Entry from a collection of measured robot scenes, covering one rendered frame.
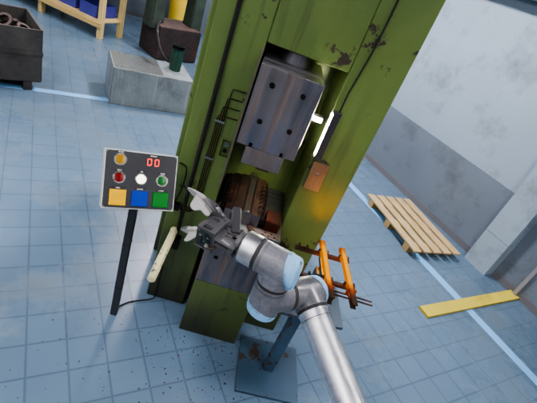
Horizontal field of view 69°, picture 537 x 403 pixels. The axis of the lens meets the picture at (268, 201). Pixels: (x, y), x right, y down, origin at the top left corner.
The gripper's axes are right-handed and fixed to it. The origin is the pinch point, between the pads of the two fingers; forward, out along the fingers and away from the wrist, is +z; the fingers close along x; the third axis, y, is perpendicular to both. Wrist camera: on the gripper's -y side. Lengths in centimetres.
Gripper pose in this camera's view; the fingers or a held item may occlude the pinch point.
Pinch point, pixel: (184, 207)
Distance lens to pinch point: 112.4
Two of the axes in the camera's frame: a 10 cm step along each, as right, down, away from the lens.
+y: -4.3, 4.6, -7.8
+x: -2.5, 7.7, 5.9
